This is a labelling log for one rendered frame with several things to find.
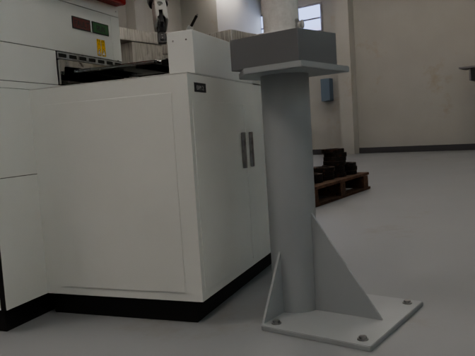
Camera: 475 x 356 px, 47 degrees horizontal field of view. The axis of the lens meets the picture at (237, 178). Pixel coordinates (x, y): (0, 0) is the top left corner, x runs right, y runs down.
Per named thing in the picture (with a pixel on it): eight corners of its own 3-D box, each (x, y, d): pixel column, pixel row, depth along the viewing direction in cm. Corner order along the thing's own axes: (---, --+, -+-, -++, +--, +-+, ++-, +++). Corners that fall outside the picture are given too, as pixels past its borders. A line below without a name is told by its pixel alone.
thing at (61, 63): (58, 84, 210) (56, 59, 209) (122, 90, 250) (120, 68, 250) (61, 84, 209) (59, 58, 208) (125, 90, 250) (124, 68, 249)
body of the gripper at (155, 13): (168, -7, 212) (171, 19, 210) (166, 8, 222) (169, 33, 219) (148, -7, 211) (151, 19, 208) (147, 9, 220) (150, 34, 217)
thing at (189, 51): (169, 75, 180) (165, 32, 179) (231, 85, 231) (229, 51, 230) (194, 73, 177) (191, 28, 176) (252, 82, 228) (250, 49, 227)
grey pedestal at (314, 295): (423, 305, 185) (413, 59, 178) (370, 352, 150) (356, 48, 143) (292, 287, 215) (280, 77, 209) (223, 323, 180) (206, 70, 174)
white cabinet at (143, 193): (49, 315, 201) (28, 90, 194) (173, 254, 290) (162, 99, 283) (208, 328, 177) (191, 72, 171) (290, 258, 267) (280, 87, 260)
